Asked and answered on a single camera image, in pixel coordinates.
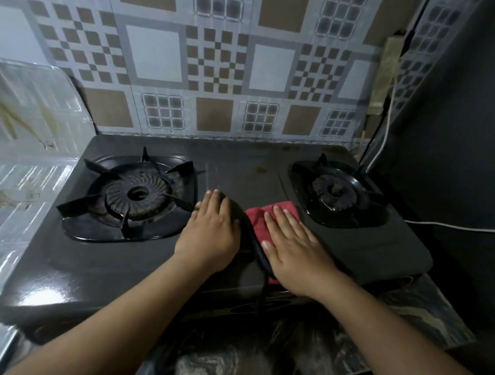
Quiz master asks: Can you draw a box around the person's left hand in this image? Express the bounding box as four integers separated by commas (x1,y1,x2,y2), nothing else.
174,189,242,276

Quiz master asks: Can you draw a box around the person's right hand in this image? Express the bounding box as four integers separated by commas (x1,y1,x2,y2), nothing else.
260,205,342,298

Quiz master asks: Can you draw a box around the red cleaning cloth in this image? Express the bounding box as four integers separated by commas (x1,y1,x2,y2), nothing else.
244,200,302,285

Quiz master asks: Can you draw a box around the person's right forearm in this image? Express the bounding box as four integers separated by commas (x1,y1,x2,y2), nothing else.
315,270,473,375

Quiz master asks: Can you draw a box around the person's left forearm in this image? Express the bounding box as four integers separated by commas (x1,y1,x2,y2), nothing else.
3,253,219,375

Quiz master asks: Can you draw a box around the black gas stove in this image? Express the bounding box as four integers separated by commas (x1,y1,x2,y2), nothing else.
0,133,434,345

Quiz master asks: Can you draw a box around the small round burner head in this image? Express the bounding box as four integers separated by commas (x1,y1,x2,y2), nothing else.
312,175,358,211

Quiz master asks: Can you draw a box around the large round burner head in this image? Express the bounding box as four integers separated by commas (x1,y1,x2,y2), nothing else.
104,171,174,220

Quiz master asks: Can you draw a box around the small black pan support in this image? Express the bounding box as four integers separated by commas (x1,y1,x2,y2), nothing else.
289,153,390,229

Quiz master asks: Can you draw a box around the large black pan support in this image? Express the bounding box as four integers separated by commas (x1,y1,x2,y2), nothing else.
56,146,196,243

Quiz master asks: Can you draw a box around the shiny foil splash guard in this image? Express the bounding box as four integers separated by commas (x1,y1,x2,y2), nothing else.
0,57,97,290

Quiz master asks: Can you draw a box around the black strap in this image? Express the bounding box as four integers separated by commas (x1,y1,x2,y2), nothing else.
239,212,276,314

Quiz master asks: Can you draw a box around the black cable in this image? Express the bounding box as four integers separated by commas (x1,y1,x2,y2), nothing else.
359,95,392,165

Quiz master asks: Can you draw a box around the white cable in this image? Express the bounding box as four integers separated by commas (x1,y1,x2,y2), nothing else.
365,75,399,173
404,219,495,233

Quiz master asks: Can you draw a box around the beige wall power strip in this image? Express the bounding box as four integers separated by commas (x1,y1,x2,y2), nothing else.
367,36,405,115

